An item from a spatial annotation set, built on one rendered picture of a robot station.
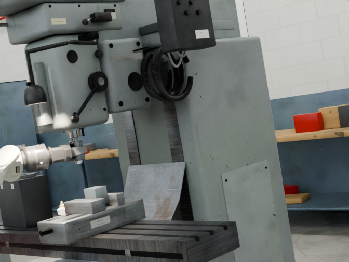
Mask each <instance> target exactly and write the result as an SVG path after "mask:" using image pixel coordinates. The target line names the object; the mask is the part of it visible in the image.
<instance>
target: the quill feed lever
mask: <svg viewBox="0 0 349 262"><path fill-rule="evenodd" d="M88 85H89V88H90V89H91V92H90V94H89V95H88V97H87V98H86V100H85V101H84V103H83V104H82V106H81V107H80V109H79V110H78V112H77V113H76V114H73V115H72V116H71V117H70V120H71V122H72V123H74V124H76V123H78V122H79V115H80V114H81V112H82V111H83V109H84V108H85V106H86V105H87V103H88V102H89V100H90V99H91V97H92V96H93V94H94V93H99V92H102V91H105V90H106V89H107V87H108V79H107V77H106V75H105V74H104V73H103V72H100V71H98V72H94V73H91V74H90V76H89V78H88Z"/></svg>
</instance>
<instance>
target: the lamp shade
mask: <svg viewBox="0 0 349 262"><path fill-rule="evenodd" d="M46 102H48V101H47V96H46V93H45V91H44V89H43V87H41V86H39V85H36V84H34V85H30V86H28V87H27V88H26V89H25V90H24V103H25V106H28V105H33V104H39V103H46Z"/></svg>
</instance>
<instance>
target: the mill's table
mask: <svg viewBox="0 0 349 262"><path fill-rule="evenodd" d="M239 247H240V245H239V238H238V232H237V225H236V222H235V221H177V220H138V221H135V222H132V223H129V224H126V225H124V226H121V227H118V228H115V229H112V230H109V231H106V232H103V233H100V234H97V235H94V236H91V237H88V238H85V239H82V240H79V241H77V242H74V243H71V244H51V243H41V242H40V238H39V232H38V226H34V227H29V228H21V227H12V226H3V222H0V253H2V254H14V255H25V256H37V257H50V258H62V259H73V260H85V261H97V262H208V261H210V260H213V259H215V258H217V257H219V256H222V255H224V254H226V253H228V252H231V251H233V250H235V249H237V248H239Z"/></svg>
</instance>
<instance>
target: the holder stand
mask: <svg viewBox="0 0 349 262"><path fill-rule="evenodd" d="M0 209H1V216H2V221H3V226H12V227H21V228H29V227H34V226H37V223H38V222H40V221H43V220H47V219H51V218H53V214H52V208H51V202H50V197H49V191H48V185H47V179H46V175H37V173H36V172H33V173H22V174H21V176H20V178H19V179H18V180H16V181H13V182H8V181H5V180H3V183H2V184H1V185H0Z"/></svg>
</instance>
